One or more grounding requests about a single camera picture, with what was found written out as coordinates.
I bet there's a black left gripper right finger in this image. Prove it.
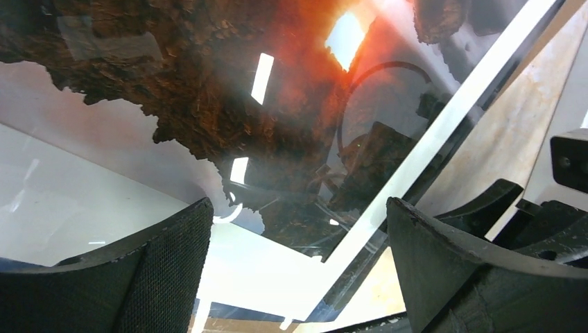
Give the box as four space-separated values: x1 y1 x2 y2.
387 198 587 332

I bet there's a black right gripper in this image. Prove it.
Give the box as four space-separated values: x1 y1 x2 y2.
435 179 587 268

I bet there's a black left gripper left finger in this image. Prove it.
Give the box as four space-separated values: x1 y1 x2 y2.
1 198 214 332

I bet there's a sunset landscape photo print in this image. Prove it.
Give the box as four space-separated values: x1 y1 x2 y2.
1 1 523 242

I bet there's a brown cardboard backing board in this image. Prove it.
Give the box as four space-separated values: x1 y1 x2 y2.
189 1 587 332

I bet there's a white photo mat board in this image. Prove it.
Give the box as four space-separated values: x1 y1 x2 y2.
1 1 562 323

